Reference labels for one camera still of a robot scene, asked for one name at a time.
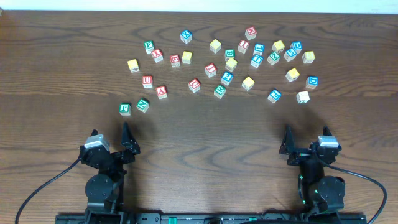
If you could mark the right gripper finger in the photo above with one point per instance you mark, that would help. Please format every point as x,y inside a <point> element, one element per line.
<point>287,145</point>
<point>326,131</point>

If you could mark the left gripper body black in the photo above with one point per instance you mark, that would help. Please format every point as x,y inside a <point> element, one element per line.
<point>115,155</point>

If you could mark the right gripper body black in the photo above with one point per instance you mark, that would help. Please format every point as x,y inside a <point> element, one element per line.
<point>305,154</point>

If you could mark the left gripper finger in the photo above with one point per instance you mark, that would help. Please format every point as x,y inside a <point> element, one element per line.
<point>128,140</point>
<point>94,133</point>

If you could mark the red A block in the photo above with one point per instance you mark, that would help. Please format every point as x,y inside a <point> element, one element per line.
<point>161,92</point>

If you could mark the red i block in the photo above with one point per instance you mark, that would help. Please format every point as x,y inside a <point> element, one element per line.
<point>243,46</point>
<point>210,70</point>

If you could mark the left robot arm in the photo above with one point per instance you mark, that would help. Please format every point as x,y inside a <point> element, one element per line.
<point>105,190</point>

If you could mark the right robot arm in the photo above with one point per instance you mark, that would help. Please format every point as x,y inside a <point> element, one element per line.
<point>321,194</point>

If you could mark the green J block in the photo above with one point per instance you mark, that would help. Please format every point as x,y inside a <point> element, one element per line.
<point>125,109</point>

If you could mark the green N block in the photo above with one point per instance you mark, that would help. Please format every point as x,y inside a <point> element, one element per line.
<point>142,105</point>

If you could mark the plain wood green-sided block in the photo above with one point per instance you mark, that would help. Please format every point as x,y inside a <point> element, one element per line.
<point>302,97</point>

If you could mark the blue D block lower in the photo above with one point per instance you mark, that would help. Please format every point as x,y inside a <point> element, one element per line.
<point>312,82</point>

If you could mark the blue d block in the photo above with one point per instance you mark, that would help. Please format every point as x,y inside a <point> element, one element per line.
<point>312,82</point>
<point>296,46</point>

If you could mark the blue P block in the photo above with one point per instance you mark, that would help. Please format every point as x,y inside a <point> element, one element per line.
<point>274,95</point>

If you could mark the red U block left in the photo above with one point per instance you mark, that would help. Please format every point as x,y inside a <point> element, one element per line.
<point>147,81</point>

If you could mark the red u block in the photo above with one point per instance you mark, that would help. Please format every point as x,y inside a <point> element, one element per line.
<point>147,81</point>
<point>194,85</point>

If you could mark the yellow block far left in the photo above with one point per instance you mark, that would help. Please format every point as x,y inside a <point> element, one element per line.
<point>133,66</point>

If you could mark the yellow 8 block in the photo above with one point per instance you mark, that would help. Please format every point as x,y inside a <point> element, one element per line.
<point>308,57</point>

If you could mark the blue S block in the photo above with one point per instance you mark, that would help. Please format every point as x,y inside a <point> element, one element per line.
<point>290,54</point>

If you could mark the red U block centre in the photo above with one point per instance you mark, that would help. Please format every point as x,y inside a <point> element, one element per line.
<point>194,85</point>

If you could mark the green R block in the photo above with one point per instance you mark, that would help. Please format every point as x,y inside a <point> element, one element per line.
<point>219,91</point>

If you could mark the red X block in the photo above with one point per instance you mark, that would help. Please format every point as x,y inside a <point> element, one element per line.
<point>157,55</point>

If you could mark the green Z block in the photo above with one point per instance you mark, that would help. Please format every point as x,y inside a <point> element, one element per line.
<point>273,58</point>

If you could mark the blue D block upper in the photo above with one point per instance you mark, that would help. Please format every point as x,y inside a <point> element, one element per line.
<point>296,46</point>

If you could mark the blue T block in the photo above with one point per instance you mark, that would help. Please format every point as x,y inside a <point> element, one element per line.
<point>256,60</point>

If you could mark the blue 2 block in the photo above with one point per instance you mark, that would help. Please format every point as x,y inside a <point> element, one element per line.
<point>226,78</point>

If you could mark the green F block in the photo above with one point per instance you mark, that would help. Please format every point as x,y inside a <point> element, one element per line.
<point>149,46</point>

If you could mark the yellow block upper right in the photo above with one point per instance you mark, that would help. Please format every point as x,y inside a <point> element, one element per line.
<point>278,46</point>

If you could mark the yellow block below B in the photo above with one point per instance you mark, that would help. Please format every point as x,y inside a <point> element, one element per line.
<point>231,64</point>

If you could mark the yellow block beside red E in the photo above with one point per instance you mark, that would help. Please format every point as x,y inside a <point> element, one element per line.
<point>187,57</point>

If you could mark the blue L block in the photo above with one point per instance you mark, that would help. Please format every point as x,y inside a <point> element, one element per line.
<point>258,49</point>

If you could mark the green B block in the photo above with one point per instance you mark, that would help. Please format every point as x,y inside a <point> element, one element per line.
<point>229,53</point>

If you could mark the red H block top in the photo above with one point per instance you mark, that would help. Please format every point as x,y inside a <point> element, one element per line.
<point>250,33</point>

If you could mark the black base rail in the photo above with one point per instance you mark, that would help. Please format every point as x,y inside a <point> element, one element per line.
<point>156,218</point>

